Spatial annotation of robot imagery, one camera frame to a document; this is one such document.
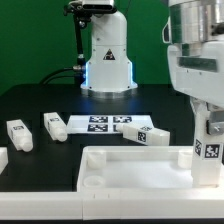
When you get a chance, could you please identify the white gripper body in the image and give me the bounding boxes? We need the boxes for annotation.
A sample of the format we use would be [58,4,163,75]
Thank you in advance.
[167,41,224,108]

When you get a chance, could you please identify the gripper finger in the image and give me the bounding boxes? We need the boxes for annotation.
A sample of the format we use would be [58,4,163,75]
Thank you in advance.
[207,104,224,135]

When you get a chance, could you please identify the white desk top tray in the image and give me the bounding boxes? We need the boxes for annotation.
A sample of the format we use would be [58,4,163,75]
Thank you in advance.
[76,145,224,193]

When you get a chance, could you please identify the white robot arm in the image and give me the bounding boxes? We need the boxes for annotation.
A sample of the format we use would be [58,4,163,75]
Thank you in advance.
[81,0,224,135]

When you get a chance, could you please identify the white marker sheet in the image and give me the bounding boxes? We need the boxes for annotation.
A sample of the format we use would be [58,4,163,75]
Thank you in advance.
[67,115,153,134]

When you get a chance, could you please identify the white front border bar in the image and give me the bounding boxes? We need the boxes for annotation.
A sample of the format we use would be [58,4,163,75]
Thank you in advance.
[0,189,224,220]

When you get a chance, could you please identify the white left border block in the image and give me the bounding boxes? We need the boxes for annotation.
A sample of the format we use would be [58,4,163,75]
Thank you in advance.
[0,147,8,175]

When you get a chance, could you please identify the black cables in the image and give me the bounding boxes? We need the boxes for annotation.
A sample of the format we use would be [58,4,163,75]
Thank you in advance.
[39,67,84,85]

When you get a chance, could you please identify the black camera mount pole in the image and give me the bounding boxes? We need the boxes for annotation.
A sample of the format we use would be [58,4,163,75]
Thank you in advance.
[63,0,116,84]

